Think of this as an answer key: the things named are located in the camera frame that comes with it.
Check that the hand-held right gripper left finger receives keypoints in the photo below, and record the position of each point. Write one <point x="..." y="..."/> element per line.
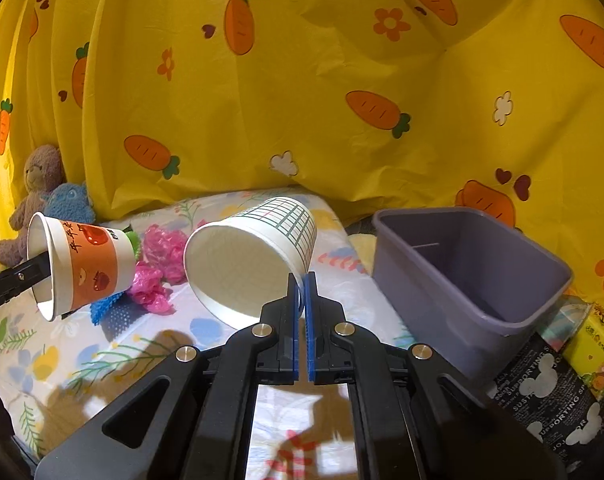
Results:
<point x="295" y="320"/>

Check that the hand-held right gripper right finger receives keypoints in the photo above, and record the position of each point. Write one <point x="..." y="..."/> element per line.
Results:
<point x="310" y="320"/>

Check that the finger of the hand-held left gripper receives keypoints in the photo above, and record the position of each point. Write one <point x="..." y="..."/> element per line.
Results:
<point x="24" y="272"/>

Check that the orange printed paper cup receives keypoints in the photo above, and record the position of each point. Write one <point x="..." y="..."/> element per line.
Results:
<point x="89" y="265"/>

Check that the white grid-print paper cup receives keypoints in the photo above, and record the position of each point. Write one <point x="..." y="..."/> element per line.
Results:
<point x="237" y="265"/>

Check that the pink plastic bag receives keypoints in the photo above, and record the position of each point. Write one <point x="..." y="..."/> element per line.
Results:
<point x="162" y="255"/>

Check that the grey plastic bin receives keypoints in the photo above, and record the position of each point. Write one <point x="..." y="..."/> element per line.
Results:
<point x="462" y="280"/>

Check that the blue plush toy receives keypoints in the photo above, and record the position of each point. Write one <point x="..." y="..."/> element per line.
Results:
<point x="69" y="205"/>

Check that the blue mesh scrubber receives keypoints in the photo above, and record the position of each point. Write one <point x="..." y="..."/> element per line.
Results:
<point x="113" y="315"/>

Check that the brown teddy bear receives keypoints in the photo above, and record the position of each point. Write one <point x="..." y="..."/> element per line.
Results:
<point x="37" y="175"/>

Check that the green plastic item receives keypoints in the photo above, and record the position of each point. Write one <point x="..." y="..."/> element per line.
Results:
<point x="133" y="245"/>

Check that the yellow carrot-print curtain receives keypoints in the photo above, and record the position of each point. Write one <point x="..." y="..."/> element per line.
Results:
<point x="307" y="85"/>

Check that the black printed bag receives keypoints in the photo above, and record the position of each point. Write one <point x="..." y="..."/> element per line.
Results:
<point x="552" y="395"/>

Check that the colourful printed packet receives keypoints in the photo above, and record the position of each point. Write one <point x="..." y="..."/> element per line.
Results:
<point x="564" y="317"/>

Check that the yellow printed box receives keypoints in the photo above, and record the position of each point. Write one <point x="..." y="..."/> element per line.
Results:
<point x="599" y="355"/>

